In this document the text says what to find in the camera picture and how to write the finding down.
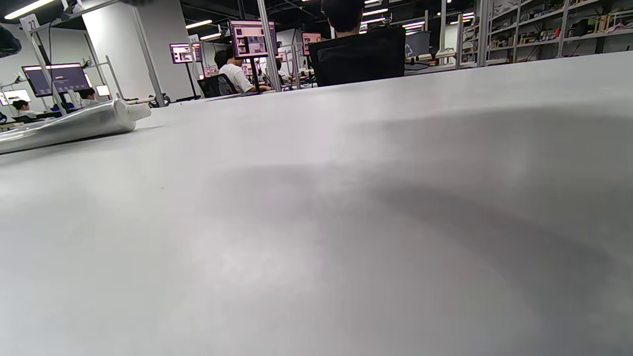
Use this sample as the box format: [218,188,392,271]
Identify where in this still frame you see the black mesh chair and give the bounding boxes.
[197,74,239,98]

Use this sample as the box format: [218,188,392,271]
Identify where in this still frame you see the grey metal storage shelves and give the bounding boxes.
[477,0,633,67]

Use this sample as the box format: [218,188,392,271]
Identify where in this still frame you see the large pink screen monitor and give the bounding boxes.
[228,19,278,60]

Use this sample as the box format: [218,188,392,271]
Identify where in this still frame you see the grey metal post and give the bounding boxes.
[256,0,283,93]

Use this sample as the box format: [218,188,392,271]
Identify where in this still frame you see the grey plastic bin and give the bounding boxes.
[405,31,432,58]

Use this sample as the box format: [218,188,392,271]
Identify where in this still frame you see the silver toothpaste tube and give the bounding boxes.
[0,99,137,154]

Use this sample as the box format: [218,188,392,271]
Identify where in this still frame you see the white tube cap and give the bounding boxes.
[127,102,152,122]

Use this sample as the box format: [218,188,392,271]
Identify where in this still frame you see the small monitor on stand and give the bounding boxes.
[169,43,203,65]

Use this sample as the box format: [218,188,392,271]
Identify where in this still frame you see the wide dark screen monitor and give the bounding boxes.
[21,63,92,98]

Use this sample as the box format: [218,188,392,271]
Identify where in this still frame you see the black chair backrest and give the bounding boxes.
[309,26,407,88]

